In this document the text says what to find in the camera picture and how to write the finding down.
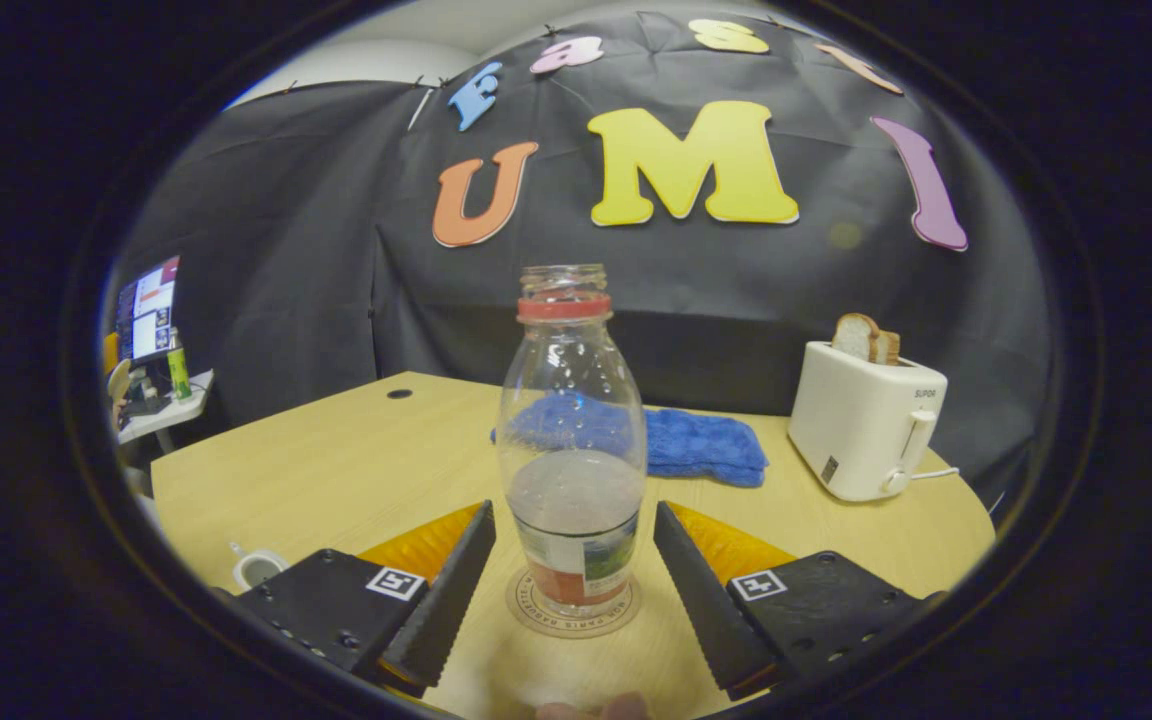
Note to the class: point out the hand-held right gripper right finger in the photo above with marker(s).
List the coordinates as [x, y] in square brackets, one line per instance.
[701, 600]

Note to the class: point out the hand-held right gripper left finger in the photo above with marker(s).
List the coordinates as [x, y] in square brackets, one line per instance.
[451, 600]

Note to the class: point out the round brown coaster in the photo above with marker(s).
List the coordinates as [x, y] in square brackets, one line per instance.
[526, 612]

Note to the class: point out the white teacup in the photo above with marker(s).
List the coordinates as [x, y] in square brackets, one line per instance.
[258, 567]

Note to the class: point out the clear plastic water bottle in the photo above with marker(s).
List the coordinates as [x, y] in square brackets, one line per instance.
[571, 400]

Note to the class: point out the green drink bottle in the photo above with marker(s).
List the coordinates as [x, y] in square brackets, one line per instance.
[179, 375]

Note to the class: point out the blue towel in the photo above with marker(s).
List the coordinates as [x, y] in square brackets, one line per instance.
[701, 445]

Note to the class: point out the white toaster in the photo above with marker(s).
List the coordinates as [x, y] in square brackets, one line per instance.
[856, 420]

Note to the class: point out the large bread slice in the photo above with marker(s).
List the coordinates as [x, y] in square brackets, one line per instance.
[854, 337]

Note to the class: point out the small bread slice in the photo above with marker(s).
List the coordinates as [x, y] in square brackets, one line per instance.
[889, 348]

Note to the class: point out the white side table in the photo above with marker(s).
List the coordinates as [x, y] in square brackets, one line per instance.
[186, 400]

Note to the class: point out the black keyboard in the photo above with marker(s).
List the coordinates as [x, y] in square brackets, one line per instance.
[146, 408]

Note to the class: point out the black backdrop cloth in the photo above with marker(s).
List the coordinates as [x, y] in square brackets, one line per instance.
[286, 250]

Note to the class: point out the computer monitor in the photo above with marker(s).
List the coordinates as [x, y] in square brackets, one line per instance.
[151, 310]

